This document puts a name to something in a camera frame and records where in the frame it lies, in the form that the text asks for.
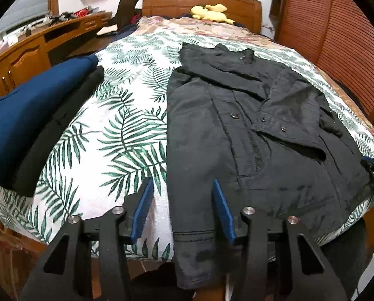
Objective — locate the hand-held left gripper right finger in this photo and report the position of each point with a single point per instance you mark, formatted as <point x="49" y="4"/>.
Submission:
<point x="224" y="213"/>

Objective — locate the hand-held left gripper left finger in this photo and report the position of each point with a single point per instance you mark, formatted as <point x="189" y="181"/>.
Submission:
<point x="143" y="207"/>

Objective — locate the black jacket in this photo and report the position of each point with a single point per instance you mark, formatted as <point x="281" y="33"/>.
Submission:
<point x="268" y="150"/>

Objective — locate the leaf print blanket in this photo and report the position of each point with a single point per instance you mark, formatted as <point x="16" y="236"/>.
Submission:
<point x="121" y="125"/>

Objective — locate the folded black garment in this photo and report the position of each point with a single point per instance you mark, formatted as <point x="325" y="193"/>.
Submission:
<point x="55" y="131"/>

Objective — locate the wooden louvred wardrobe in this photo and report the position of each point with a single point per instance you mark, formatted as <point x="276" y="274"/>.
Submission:
<point x="340" y="31"/>

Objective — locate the folded blue garment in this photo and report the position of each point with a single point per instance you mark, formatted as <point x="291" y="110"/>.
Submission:
<point x="27" y="116"/>

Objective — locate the floral blanket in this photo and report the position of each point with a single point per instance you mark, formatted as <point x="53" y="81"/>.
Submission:
<point x="205" y="26"/>

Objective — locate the wooden desk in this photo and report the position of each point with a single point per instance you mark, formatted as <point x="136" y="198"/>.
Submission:
<point x="27" y="56"/>

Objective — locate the yellow plush toy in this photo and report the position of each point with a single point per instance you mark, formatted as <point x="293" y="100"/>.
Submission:
<point x="210" y="12"/>

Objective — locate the wooden bed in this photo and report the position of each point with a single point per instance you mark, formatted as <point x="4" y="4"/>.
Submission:
<point x="174" y="1"/>

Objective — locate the window with grey blind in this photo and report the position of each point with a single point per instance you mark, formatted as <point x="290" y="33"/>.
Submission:
<point x="27" y="3"/>

